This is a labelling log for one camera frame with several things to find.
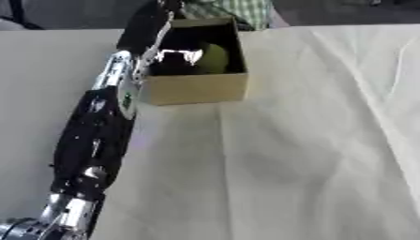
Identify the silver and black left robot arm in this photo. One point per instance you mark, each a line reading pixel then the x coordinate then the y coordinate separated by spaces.
pixel 94 137

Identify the person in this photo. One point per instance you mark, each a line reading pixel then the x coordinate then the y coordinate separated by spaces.
pixel 243 11

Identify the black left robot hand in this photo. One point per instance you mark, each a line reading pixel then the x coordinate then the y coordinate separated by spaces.
pixel 143 29

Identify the tan cardboard box black inside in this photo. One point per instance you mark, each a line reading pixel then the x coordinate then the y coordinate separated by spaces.
pixel 194 88

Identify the green toy fruit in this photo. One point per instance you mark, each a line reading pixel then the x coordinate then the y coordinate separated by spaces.
pixel 215 57

